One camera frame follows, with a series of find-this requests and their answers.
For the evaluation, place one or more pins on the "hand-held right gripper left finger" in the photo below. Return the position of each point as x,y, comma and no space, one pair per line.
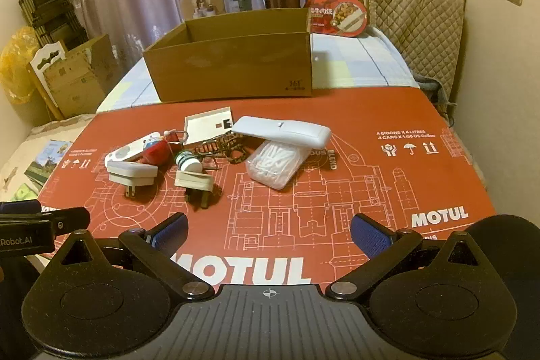
171,232

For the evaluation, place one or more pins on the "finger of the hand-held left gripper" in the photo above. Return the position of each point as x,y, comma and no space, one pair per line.
23,206
67,218

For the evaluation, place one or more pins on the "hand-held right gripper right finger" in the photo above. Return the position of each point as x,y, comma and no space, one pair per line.
369,235

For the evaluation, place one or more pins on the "red toy figurine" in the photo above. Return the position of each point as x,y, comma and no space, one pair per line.
154,153

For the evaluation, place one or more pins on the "white square panel cover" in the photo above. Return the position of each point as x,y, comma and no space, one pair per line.
206,128

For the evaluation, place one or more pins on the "clear floss pick box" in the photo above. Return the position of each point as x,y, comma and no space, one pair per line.
274,164

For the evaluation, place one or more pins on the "brown cardboard box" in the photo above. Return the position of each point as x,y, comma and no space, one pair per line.
232,64

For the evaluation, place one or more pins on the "printed booklet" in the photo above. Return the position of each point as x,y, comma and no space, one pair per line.
46,161

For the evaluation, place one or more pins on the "red printed cardboard sheet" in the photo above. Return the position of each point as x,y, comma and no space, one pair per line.
337,195

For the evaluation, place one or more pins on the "cream plug adapter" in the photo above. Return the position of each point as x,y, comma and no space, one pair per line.
192,179

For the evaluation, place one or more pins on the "small green white bottle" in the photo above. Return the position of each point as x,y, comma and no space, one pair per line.
190,165

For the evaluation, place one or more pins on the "white plug adapter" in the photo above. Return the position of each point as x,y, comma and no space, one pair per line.
130,172

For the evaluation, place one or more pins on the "white oblong device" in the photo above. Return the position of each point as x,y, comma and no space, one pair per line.
122,152

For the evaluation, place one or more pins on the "brown hair claw clip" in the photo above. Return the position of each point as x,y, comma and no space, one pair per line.
236,153

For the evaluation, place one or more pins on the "brown cardboard carton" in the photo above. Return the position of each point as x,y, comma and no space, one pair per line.
71,81

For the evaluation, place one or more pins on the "white rectangular plastic case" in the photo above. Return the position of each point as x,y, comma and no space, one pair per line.
280,131

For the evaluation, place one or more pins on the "yellow plastic bag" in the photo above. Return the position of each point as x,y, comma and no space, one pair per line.
17,56

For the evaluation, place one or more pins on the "white ornate wooden board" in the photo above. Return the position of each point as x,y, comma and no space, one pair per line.
48,56

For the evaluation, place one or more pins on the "grey cloth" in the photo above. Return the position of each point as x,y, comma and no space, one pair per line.
434,94

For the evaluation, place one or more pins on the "checked bedsheet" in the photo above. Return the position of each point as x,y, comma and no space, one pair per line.
358,60

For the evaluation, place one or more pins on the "dark folding step ladder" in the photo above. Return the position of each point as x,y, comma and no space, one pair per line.
46,5

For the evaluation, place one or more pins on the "beige quilted chair cover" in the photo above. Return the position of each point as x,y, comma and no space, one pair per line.
422,27

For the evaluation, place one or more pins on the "red instant rice meal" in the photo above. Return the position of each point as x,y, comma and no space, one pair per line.
337,16

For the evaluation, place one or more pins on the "white product box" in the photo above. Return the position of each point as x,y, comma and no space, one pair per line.
200,3

